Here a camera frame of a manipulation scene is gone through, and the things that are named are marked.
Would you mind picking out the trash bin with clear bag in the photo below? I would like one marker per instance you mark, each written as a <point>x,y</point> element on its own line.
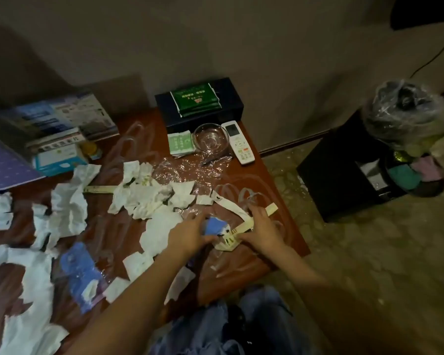
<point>407,114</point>

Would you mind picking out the reddish wooden desk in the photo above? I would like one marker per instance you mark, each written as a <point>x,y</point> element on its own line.
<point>117,231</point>

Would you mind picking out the person's left hand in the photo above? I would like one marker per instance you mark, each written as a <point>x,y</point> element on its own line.
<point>186,237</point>

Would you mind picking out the small green white packet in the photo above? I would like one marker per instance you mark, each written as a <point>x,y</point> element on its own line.
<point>181,143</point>

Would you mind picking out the person's right hand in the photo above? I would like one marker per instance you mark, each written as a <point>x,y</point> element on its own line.
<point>265,233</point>

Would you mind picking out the black low cabinet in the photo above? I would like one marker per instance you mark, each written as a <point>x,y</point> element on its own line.
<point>339,175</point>

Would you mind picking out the small orange jar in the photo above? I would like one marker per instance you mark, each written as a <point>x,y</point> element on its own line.
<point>91,151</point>

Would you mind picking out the clear glass ashtray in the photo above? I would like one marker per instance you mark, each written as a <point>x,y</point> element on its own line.
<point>210,137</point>

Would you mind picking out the black tissue box green label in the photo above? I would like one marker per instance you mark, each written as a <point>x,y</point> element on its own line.
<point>229,101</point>

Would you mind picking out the small teal box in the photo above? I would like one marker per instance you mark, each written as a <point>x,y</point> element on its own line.
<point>59,159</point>

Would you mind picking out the person's right forearm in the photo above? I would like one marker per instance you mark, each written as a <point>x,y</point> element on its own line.
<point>333,299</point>

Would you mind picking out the person's blue trousers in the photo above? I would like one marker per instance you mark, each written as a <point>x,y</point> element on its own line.
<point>207,329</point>

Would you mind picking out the small blue packet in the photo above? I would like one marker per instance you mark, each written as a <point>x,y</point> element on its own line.
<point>214,226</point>

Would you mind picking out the pink cleaning cloth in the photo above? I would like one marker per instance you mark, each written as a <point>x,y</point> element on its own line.
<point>429,167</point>

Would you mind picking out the blue plastic wrapper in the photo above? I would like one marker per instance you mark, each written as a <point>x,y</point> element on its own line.
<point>80,273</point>

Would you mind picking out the white paper scraps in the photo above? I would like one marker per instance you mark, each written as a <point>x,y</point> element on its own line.
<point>66,207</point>

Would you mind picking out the white remote control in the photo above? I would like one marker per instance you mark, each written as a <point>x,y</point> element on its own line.
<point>239,142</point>

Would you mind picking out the purple desk calendar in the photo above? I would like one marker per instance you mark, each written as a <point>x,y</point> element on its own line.
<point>4,170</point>

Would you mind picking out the person's left forearm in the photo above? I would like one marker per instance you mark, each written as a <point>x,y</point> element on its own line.
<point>126,310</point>

